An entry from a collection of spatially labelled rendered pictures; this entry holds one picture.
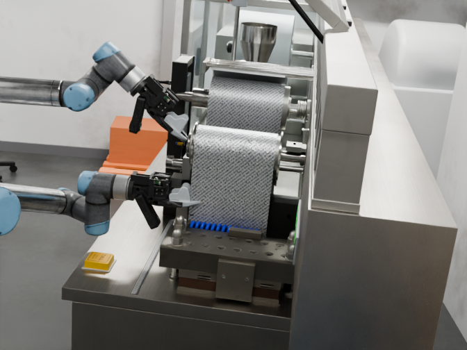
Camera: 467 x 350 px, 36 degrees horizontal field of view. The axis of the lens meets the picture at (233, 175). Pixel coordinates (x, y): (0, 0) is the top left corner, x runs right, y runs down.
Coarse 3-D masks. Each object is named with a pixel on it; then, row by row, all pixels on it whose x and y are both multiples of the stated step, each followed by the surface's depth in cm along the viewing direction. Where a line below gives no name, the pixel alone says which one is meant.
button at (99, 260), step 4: (92, 252) 216; (96, 252) 216; (100, 252) 216; (88, 256) 213; (92, 256) 213; (96, 256) 214; (100, 256) 214; (104, 256) 214; (108, 256) 214; (112, 256) 215; (88, 260) 211; (92, 260) 211; (96, 260) 211; (100, 260) 211; (104, 260) 212; (108, 260) 212; (112, 260) 215; (88, 264) 211; (92, 264) 210; (96, 264) 210; (100, 264) 210; (104, 264) 210; (108, 264) 211; (92, 268) 211; (96, 268) 211; (100, 268) 211; (104, 268) 210; (108, 268) 211
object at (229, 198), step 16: (192, 176) 213; (208, 176) 212; (224, 176) 211; (240, 176) 211; (256, 176) 210; (192, 192) 214; (208, 192) 214; (224, 192) 213; (240, 192) 212; (256, 192) 212; (192, 208) 216; (208, 208) 215; (224, 208) 215; (240, 208) 214; (256, 208) 213; (240, 224) 216; (256, 224) 215
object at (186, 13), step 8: (184, 0) 298; (200, 0) 297; (208, 0) 297; (216, 0) 296; (224, 0) 296; (248, 0) 295; (256, 0) 295; (264, 0) 294; (272, 0) 296; (184, 8) 299; (280, 8) 295; (288, 8) 294; (304, 8) 294; (312, 8) 293; (184, 16) 300; (184, 24) 301; (184, 32) 302; (184, 40) 303; (184, 48) 304
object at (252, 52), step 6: (240, 42) 274; (246, 42) 271; (246, 48) 272; (252, 48) 271; (258, 48) 270; (264, 48) 271; (270, 48) 273; (246, 54) 274; (252, 54) 272; (258, 54) 272; (264, 54) 273; (270, 54) 276; (246, 60) 275; (252, 60) 274; (258, 60) 274; (264, 60) 275
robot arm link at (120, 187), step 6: (120, 180) 213; (126, 180) 213; (114, 186) 213; (120, 186) 213; (126, 186) 213; (114, 192) 213; (120, 192) 213; (126, 192) 213; (114, 198) 215; (120, 198) 214; (126, 198) 215
